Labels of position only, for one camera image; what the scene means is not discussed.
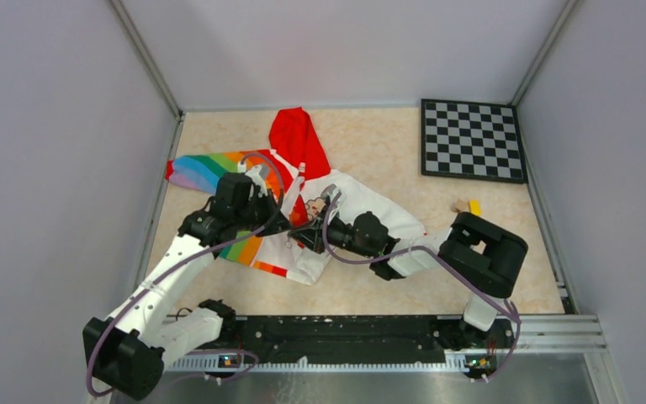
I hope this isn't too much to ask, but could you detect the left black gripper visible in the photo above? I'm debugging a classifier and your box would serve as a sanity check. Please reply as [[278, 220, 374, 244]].
[[234, 189, 293, 237]]

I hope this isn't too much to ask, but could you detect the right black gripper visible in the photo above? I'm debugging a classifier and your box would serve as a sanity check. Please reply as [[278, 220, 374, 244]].
[[289, 205, 374, 258]]

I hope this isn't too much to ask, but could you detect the rainbow white red hooded jacket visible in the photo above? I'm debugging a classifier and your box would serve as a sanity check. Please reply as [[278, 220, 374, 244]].
[[166, 108, 426, 284]]

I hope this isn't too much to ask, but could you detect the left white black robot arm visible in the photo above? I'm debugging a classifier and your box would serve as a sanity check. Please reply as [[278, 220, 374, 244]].
[[82, 161, 290, 400]]

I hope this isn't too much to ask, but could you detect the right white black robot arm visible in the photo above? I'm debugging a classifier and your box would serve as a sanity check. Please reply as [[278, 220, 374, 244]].
[[289, 185, 528, 347]]

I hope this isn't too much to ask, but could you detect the small wooden block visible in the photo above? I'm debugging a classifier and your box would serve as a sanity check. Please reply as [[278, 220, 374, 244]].
[[451, 199, 470, 213]]

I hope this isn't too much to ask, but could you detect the small yellow block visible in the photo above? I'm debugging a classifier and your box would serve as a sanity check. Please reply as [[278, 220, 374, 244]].
[[469, 199, 482, 216]]

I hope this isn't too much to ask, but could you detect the black white checkerboard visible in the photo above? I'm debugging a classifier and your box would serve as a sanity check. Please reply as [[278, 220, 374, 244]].
[[420, 98, 528, 183]]

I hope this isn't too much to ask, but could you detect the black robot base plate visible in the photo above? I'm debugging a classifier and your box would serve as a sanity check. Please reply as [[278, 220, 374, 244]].
[[201, 315, 514, 364]]

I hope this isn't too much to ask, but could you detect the aluminium frame rail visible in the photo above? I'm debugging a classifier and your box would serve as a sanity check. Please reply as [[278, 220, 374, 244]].
[[86, 315, 627, 404]]

